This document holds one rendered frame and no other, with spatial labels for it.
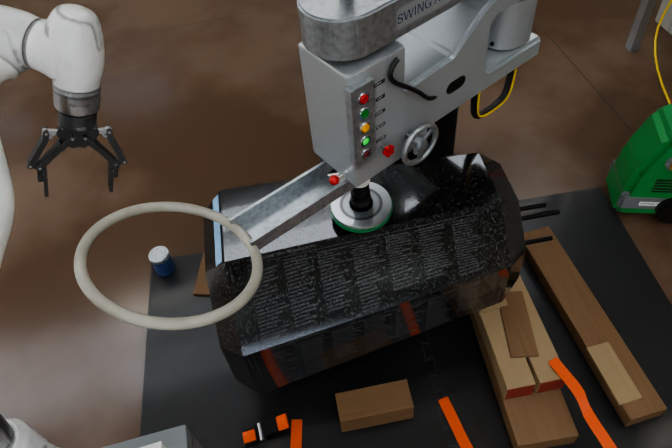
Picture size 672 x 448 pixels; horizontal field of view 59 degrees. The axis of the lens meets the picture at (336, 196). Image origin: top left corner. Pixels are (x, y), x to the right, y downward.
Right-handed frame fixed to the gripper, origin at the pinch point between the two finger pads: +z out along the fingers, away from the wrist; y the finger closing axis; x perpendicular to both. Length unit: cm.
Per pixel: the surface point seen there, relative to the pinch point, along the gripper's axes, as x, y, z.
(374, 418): -16, 105, 112
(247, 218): 12, 48, 25
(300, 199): 12, 65, 20
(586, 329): -23, 198, 77
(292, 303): 7, 68, 61
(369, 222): 10, 92, 30
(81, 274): -3.1, -0.1, 24.6
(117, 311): -16.9, 6.1, 24.8
